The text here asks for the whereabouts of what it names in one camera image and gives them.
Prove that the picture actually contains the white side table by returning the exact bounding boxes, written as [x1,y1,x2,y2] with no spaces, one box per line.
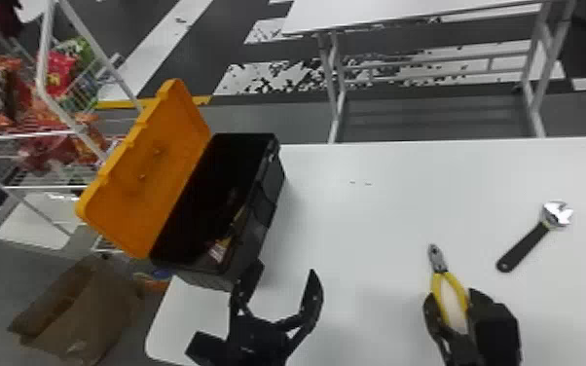
[280,0,578,145]

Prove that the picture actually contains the yellow pliers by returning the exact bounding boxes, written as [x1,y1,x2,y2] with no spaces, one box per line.
[426,242,473,335]

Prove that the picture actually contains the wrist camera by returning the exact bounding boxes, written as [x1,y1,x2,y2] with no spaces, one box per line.
[474,303,524,366]
[185,330,233,366]

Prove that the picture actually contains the cardboard box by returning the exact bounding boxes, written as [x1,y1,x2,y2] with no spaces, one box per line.
[7,253,146,366]

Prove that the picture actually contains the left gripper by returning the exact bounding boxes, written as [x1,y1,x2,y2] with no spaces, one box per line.
[226,258,325,366]

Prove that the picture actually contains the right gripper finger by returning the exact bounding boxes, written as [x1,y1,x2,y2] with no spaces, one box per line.
[422,292,458,366]
[467,286,502,333]

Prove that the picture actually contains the white wire rack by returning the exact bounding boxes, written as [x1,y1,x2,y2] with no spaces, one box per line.
[0,0,144,255]

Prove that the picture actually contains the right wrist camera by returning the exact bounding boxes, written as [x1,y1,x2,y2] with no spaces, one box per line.
[474,303,524,366]

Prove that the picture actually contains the black tool box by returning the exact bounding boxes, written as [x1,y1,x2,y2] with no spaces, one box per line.
[74,78,287,293]

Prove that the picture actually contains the black adjustable wrench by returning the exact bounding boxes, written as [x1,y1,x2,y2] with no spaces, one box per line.
[494,200,575,275]

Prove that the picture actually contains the green snack packet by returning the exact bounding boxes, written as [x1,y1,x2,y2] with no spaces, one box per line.
[54,35,96,70]

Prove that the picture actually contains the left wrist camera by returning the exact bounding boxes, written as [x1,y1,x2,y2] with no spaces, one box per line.
[185,330,233,366]

